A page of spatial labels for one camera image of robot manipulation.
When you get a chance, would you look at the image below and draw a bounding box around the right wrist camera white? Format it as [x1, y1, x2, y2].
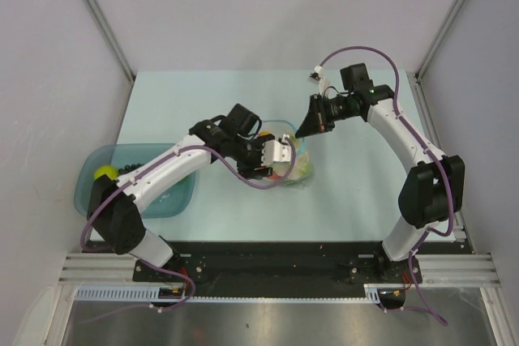
[308, 65, 330, 96]

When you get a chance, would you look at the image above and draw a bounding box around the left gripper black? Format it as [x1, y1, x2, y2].
[229, 134, 275, 180]

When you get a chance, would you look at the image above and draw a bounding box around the teal plastic tray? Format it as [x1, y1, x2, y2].
[74, 143, 196, 219]

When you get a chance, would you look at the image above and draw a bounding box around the white cable duct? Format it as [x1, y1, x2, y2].
[75, 285, 380, 304]

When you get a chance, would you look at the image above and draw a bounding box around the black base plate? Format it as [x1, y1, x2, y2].
[83, 240, 474, 299]

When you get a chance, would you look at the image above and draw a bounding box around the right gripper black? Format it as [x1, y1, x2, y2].
[295, 93, 358, 139]

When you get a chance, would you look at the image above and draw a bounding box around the purple cable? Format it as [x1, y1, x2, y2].
[318, 45, 455, 327]
[79, 135, 297, 325]

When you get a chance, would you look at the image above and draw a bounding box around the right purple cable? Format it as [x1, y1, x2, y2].
[318, 45, 455, 327]

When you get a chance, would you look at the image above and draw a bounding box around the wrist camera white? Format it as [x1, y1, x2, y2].
[261, 134, 296, 165]
[308, 65, 330, 96]

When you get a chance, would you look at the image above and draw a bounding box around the aluminium frame rail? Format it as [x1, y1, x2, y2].
[58, 254, 500, 288]

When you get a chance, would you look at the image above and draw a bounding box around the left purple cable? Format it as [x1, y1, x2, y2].
[79, 135, 297, 325]

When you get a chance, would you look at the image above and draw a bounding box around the black grape bunch toy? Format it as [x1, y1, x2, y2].
[118, 164, 142, 175]

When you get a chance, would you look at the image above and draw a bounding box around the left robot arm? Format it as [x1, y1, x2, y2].
[86, 104, 285, 281]

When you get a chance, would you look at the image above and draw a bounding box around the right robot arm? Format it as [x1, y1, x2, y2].
[295, 63, 465, 282]

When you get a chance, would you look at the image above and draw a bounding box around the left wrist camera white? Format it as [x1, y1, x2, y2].
[261, 134, 296, 165]

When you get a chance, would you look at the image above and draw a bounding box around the clear zip top bag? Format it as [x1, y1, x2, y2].
[237, 120, 314, 189]

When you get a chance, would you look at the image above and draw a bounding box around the green lettuce toy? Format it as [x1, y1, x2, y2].
[284, 135, 314, 186]

